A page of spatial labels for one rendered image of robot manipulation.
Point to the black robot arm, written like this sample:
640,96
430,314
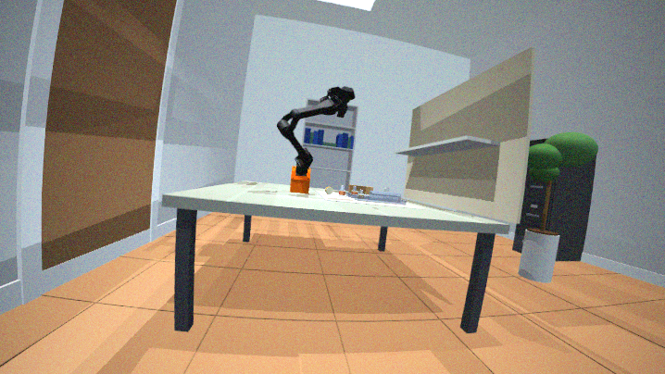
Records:
328,107

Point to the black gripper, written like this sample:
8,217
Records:
327,97

